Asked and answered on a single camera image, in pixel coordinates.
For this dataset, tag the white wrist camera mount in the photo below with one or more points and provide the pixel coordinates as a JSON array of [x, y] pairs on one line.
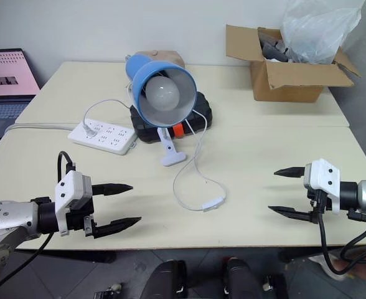
[[324, 180], [68, 190]]

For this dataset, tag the white frosted light bulb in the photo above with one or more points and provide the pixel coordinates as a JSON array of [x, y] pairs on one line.
[[162, 93]]

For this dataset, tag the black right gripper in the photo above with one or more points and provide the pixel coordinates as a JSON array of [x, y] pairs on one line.
[[320, 202]]

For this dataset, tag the brown cardboard box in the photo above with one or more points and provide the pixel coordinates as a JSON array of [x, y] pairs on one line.
[[282, 84]]

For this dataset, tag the grey items in box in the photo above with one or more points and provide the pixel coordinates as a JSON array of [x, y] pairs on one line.
[[271, 46]]

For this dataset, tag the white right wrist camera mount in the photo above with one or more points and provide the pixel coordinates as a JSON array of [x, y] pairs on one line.
[[324, 180]]

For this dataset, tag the white power strip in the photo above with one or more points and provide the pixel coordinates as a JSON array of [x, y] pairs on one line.
[[108, 137]]

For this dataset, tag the beige rounded object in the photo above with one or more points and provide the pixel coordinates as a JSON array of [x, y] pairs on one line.
[[170, 56]]

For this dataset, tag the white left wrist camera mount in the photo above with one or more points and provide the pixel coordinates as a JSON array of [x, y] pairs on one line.
[[68, 190]]

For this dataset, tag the laptop with pink screen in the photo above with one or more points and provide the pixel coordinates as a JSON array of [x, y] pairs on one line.
[[5, 78]]

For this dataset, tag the clear plastic bag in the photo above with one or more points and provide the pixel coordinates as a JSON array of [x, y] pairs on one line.
[[317, 28]]

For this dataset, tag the black case with orange latch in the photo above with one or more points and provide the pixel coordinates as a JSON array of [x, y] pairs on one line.
[[203, 112]]

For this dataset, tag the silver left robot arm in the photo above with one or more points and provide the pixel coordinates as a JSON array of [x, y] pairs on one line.
[[7, 218]]

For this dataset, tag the blue clamp desk lamp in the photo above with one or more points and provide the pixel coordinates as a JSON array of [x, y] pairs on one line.
[[139, 78]]

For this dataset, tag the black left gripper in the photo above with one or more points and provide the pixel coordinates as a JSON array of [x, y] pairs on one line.
[[77, 219]]

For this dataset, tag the dark rounded shape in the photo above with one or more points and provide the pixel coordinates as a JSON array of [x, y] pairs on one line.
[[240, 278]]

